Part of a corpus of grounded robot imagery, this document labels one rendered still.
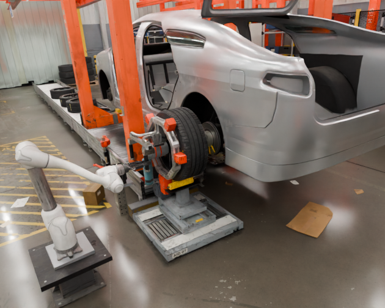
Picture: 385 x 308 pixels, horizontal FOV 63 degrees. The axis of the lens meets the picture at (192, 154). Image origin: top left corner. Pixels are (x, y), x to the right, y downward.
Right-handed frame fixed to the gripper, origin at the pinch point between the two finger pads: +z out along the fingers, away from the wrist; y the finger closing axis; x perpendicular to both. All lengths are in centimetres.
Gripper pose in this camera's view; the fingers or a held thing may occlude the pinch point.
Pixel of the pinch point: (146, 162)
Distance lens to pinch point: 261.0
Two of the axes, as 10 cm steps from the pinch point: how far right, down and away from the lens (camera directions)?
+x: -0.5, -9.3, -3.6
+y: 5.3, 2.8, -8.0
